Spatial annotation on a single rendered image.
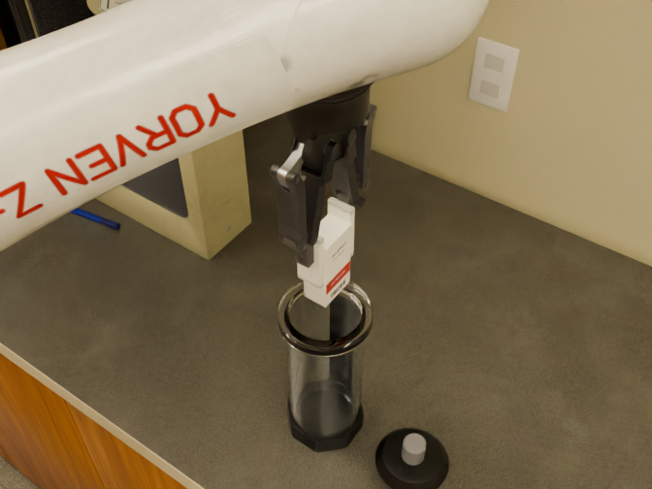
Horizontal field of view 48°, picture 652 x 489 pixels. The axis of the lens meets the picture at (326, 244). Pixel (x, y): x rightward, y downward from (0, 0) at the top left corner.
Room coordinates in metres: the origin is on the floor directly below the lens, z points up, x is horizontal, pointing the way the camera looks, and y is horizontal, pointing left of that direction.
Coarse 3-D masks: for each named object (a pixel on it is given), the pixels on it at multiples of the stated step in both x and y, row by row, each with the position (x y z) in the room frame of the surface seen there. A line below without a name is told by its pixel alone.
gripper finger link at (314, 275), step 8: (320, 240) 0.50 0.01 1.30; (320, 248) 0.50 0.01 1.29; (320, 256) 0.50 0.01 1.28; (312, 264) 0.51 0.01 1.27; (320, 264) 0.50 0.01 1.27; (304, 272) 0.51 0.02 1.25; (312, 272) 0.51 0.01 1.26; (320, 272) 0.50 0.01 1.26; (312, 280) 0.51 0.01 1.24; (320, 280) 0.50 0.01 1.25
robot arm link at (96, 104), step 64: (192, 0) 0.36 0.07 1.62; (256, 0) 0.35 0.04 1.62; (320, 0) 0.35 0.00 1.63; (384, 0) 0.36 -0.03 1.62; (448, 0) 0.36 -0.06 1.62; (0, 64) 0.34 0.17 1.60; (64, 64) 0.33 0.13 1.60; (128, 64) 0.33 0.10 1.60; (192, 64) 0.33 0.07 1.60; (256, 64) 0.34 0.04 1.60; (320, 64) 0.34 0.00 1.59; (384, 64) 0.36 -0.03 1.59; (0, 128) 0.30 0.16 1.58; (64, 128) 0.31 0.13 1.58; (128, 128) 0.31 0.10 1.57; (192, 128) 0.32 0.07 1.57; (0, 192) 0.29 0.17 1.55; (64, 192) 0.30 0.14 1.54
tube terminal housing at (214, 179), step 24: (24, 0) 0.99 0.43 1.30; (216, 144) 0.86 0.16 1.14; (240, 144) 0.91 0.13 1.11; (192, 168) 0.82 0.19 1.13; (216, 168) 0.86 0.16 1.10; (240, 168) 0.90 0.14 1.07; (120, 192) 0.93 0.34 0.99; (192, 192) 0.83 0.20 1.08; (216, 192) 0.85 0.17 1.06; (240, 192) 0.90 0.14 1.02; (144, 216) 0.90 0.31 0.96; (168, 216) 0.87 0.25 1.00; (192, 216) 0.83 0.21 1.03; (216, 216) 0.85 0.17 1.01; (240, 216) 0.89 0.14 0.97; (192, 240) 0.84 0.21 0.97; (216, 240) 0.84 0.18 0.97
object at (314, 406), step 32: (352, 288) 0.56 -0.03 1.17; (288, 320) 0.52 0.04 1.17; (320, 320) 0.57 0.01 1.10; (352, 320) 0.55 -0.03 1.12; (288, 352) 0.51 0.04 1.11; (352, 352) 0.50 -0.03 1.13; (320, 384) 0.48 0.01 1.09; (352, 384) 0.50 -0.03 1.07; (320, 416) 0.48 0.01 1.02; (352, 416) 0.50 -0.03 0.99
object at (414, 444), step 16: (400, 432) 0.49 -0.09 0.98; (416, 432) 0.49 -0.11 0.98; (384, 448) 0.47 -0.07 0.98; (400, 448) 0.47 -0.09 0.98; (416, 448) 0.45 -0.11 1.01; (432, 448) 0.47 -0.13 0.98; (384, 464) 0.44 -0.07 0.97; (400, 464) 0.44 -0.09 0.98; (416, 464) 0.44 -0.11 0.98; (432, 464) 0.44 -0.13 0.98; (448, 464) 0.45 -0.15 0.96; (384, 480) 0.43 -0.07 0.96; (400, 480) 0.42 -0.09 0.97; (416, 480) 0.42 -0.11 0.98; (432, 480) 0.42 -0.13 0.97
